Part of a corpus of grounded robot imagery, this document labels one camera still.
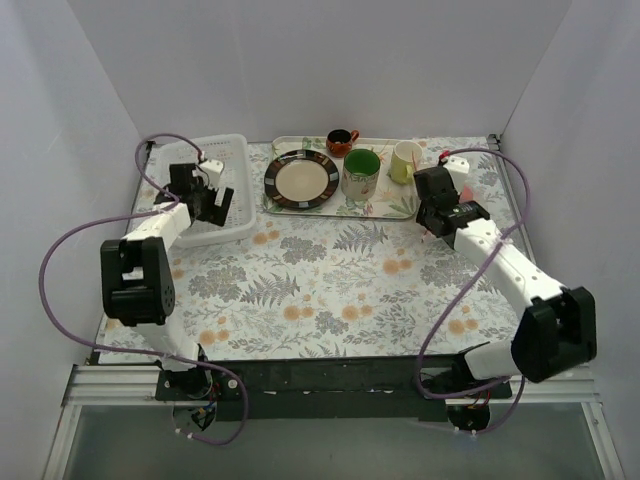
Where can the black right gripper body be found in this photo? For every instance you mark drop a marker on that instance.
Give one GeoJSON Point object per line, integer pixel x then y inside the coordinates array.
{"type": "Point", "coordinates": [433, 226]}

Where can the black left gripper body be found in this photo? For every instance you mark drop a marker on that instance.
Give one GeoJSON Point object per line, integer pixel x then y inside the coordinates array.
{"type": "Point", "coordinates": [213, 206]}

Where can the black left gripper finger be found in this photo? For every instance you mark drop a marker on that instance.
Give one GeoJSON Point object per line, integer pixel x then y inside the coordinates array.
{"type": "Point", "coordinates": [223, 198]}
{"type": "Point", "coordinates": [206, 211]}

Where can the white plastic basket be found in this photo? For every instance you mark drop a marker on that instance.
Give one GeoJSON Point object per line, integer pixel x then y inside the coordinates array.
{"type": "Point", "coordinates": [232, 150]}

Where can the clear zip top bag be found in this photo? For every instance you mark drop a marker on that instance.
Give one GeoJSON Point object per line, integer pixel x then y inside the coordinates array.
{"type": "Point", "coordinates": [467, 192]}

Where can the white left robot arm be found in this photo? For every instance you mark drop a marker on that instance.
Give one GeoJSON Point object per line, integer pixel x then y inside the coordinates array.
{"type": "Point", "coordinates": [137, 284]}

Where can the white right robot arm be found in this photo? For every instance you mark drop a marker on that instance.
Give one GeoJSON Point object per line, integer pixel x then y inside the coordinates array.
{"type": "Point", "coordinates": [557, 325]}

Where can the pale yellow mug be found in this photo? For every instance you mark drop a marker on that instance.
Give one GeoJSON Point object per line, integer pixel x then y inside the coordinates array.
{"type": "Point", "coordinates": [406, 156]}

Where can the dark rimmed beige plate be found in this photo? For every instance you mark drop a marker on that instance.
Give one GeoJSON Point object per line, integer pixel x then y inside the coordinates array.
{"type": "Point", "coordinates": [301, 179]}

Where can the floral mug green inside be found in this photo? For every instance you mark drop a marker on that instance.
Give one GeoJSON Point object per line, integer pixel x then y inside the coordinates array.
{"type": "Point", "coordinates": [361, 168]}

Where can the floral serving tray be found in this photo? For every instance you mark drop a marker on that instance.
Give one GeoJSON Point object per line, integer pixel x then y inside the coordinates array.
{"type": "Point", "coordinates": [325, 210]}

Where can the small brown cup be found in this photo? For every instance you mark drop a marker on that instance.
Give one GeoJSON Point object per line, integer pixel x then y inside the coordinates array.
{"type": "Point", "coordinates": [339, 142]}

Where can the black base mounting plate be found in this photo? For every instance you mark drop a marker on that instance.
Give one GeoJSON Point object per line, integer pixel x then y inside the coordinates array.
{"type": "Point", "coordinates": [319, 388]}

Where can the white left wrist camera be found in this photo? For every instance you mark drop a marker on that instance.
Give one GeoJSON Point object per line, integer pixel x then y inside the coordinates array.
{"type": "Point", "coordinates": [212, 171]}

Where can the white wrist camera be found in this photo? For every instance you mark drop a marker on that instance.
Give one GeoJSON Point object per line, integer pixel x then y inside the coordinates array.
{"type": "Point", "coordinates": [212, 171]}
{"type": "Point", "coordinates": [458, 165]}

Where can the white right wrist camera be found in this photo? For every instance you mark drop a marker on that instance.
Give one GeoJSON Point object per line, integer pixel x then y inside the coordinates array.
{"type": "Point", "coordinates": [458, 165]}

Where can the aluminium frame rail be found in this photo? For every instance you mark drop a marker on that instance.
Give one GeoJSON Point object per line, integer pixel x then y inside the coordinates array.
{"type": "Point", "coordinates": [129, 385]}

